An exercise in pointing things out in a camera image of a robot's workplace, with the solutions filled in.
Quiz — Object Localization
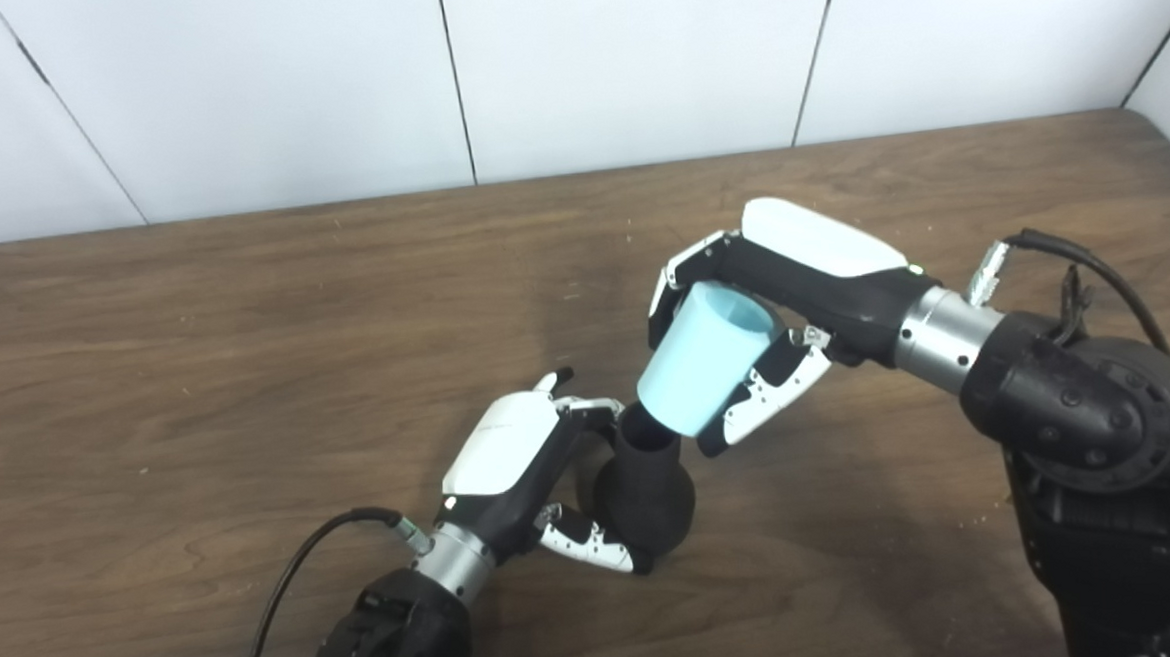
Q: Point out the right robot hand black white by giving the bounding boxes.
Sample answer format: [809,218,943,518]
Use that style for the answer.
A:
[642,188,949,462]

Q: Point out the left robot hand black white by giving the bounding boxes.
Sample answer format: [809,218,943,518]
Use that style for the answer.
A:
[427,363,655,585]

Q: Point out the black funnel-shaped nozzle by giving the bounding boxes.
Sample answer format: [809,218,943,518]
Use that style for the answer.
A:
[574,398,700,570]

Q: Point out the light blue cup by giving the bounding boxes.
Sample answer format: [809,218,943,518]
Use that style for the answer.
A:
[631,277,792,441]

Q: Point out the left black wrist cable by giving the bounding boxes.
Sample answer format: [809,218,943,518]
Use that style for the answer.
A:
[227,504,441,657]

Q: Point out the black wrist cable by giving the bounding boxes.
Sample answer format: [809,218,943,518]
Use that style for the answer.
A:
[227,504,441,657]
[960,221,1170,370]

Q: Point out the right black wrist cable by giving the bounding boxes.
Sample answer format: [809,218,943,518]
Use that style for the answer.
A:
[960,221,1170,370]

